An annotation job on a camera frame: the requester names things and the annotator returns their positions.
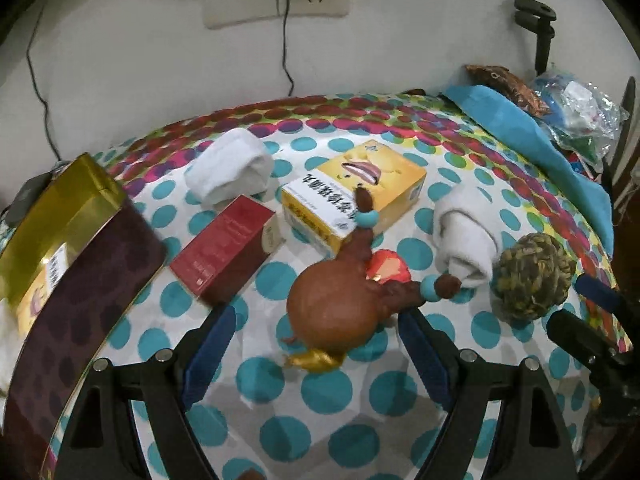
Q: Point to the brown gourd ornament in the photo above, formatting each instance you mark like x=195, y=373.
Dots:
x=336, y=305

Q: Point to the blue cloth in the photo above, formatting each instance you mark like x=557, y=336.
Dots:
x=519, y=131

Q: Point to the clear plastic bag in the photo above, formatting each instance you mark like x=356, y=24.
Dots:
x=580, y=118

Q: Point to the red small box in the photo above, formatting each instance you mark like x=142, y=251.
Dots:
x=219, y=261

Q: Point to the yellow brown rope ball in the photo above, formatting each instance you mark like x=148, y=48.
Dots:
x=532, y=276

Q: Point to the white rolled sock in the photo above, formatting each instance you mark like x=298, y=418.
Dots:
x=237, y=163
x=467, y=236

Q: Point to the black set-top box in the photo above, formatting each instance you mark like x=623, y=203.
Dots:
x=25, y=198

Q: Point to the black wall bracket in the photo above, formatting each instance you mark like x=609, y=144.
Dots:
x=537, y=17

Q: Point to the brown patterned pouch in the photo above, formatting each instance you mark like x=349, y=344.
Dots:
x=510, y=86

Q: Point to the gold metal tin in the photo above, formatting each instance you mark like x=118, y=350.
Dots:
x=73, y=266

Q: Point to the polka dot tablecloth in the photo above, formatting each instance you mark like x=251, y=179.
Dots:
x=372, y=418

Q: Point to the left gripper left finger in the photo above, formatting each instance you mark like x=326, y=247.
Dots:
x=101, y=440

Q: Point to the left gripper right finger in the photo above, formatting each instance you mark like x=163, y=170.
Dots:
x=531, y=440

